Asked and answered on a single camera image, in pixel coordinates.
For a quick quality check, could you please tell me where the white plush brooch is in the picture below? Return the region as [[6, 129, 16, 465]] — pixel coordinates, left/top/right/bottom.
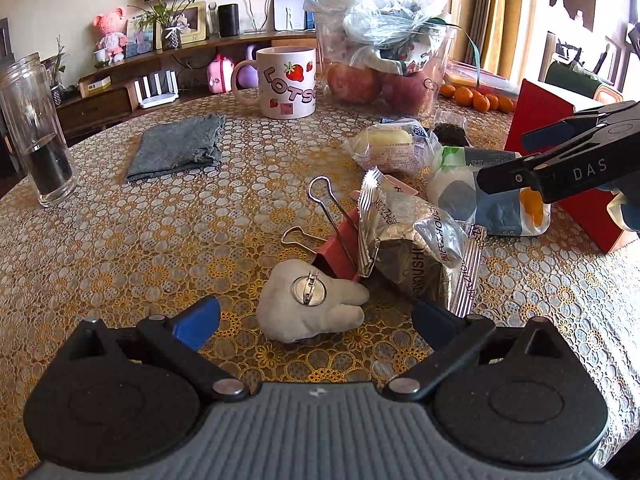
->
[[256, 260, 371, 345]]

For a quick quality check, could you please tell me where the white flat device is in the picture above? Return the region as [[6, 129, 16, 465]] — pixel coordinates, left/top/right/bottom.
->
[[273, 0, 307, 32]]

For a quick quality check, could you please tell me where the clear plastic bag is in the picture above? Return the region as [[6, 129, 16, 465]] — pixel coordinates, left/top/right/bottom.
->
[[302, 0, 451, 63]]

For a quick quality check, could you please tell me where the clear craft organizer box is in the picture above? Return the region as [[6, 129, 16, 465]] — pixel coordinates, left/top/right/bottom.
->
[[444, 59, 522, 98]]

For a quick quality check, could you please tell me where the green and orange organizer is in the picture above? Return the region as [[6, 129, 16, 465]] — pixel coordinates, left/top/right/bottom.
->
[[542, 35, 627, 103]]

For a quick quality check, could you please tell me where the green ribbon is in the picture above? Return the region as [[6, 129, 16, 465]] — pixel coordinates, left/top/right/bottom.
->
[[437, 17, 482, 87]]

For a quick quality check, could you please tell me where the beige curtain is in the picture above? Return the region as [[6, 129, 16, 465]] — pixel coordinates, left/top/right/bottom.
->
[[470, 0, 551, 82]]

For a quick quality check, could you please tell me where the red cardboard box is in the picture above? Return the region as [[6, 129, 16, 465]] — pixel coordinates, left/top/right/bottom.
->
[[504, 78, 640, 255]]

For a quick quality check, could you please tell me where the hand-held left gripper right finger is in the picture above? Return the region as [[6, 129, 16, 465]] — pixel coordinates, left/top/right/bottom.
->
[[382, 299, 576, 403]]

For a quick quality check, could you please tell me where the clear bread packet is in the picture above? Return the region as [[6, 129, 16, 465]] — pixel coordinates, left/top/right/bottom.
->
[[342, 119, 443, 178]]

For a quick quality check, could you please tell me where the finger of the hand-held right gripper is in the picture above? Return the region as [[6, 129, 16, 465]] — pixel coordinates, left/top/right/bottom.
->
[[520, 101, 640, 157], [476, 152, 550, 197]]

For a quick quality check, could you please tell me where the silver snack packet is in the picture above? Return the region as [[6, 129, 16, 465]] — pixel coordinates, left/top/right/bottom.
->
[[357, 167, 487, 316]]

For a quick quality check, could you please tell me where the person's right hand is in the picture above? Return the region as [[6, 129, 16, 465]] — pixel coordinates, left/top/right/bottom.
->
[[606, 182, 640, 232]]

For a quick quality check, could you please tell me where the pink toy backpack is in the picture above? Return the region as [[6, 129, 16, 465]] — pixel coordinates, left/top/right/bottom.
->
[[206, 54, 236, 93]]

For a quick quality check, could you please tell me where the pink binder clip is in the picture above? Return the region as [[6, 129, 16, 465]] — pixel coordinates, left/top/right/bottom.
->
[[280, 176, 381, 282]]

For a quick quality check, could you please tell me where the red apple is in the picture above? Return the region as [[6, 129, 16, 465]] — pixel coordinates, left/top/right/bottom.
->
[[327, 62, 383, 107], [380, 70, 442, 116]]

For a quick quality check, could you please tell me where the plastic bag of apples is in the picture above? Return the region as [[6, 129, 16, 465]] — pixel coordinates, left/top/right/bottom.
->
[[316, 25, 458, 118]]

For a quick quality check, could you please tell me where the yellow and white box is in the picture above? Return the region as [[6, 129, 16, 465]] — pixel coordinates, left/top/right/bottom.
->
[[79, 76, 112, 99]]

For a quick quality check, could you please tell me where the pink plush doll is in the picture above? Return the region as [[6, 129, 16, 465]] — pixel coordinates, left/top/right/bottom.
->
[[92, 8, 128, 64]]

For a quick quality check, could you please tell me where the dark snack packet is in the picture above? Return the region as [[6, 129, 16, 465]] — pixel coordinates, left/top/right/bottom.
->
[[431, 112, 471, 147]]

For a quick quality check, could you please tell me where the thin plant in dark pot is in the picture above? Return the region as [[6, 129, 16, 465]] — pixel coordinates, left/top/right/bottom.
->
[[49, 35, 70, 107]]

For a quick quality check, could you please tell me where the pink strawberry mug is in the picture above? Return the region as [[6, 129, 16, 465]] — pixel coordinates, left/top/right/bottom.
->
[[231, 45, 318, 120]]

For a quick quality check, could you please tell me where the clear glass bottle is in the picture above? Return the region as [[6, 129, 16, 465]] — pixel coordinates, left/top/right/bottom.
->
[[0, 52, 78, 208]]

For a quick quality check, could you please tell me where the white router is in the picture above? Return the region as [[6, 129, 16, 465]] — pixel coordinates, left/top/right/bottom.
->
[[134, 71, 180, 110]]

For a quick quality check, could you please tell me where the small picture card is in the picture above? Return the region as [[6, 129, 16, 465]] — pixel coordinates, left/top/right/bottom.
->
[[125, 17, 157, 58]]

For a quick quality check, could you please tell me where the grey cloth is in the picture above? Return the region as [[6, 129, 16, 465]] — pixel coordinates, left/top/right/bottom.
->
[[125, 114, 227, 183]]

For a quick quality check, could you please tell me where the small potted plant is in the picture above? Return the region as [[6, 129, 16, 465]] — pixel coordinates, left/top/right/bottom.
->
[[131, 0, 202, 52]]

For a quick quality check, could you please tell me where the black speaker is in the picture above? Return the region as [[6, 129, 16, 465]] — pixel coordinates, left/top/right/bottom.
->
[[218, 3, 241, 38]]

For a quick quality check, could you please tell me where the pile of tangerines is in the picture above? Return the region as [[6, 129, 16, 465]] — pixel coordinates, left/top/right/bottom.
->
[[439, 84, 516, 114]]

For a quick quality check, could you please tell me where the purple round toy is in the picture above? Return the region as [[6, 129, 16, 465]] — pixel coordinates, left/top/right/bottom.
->
[[235, 45, 259, 88]]

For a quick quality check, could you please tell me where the cream photo frame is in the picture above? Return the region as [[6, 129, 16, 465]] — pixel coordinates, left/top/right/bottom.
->
[[155, 1, 207, 46]]

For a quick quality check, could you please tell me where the wooden television cabinet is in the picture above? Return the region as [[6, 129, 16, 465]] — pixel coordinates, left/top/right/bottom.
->
[[55, 29, 321, 137]]

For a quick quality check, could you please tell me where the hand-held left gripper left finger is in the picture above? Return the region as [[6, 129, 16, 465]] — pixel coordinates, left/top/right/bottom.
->
[[65, 296, 248, 403]]

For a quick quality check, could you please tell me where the green and white packet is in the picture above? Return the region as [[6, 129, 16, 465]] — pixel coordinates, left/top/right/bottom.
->
[[426, 145, 552, 237]]

